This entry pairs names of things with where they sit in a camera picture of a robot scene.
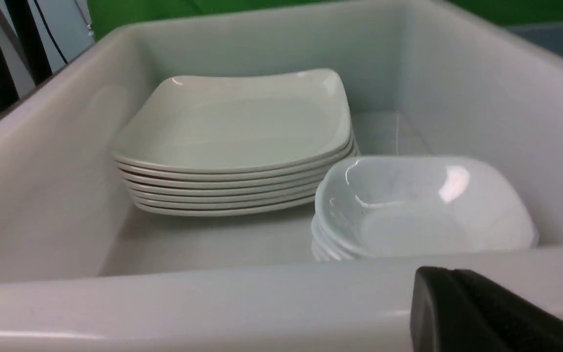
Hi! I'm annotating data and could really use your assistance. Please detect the stack of white square plates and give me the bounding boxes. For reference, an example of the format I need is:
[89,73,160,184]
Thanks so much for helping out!
[119,133,360,218]

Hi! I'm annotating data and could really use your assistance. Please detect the stack of white small bowls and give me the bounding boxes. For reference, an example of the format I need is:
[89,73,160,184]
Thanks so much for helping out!
[310,214,358,262]

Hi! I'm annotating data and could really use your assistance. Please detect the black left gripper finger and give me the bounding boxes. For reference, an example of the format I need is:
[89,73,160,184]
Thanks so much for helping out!
[410,266,563,352]

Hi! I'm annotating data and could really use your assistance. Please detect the top stacked white square plate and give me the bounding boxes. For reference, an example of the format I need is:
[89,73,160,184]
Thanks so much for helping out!
[112,68,351,174]

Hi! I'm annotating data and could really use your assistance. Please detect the top stacked white small bowl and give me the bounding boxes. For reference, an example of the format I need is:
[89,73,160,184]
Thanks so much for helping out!
[314,155,540,258]

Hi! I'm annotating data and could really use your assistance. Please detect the green backdrop cloth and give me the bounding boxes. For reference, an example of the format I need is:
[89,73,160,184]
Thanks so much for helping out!
[87,0,563,41]

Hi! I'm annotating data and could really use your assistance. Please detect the large white plastic tub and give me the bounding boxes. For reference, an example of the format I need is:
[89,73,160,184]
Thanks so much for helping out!
[0,0,563,352]

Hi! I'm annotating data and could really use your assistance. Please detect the black metal stand legs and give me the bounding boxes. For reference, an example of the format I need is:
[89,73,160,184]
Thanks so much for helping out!
[0,0,69,113]

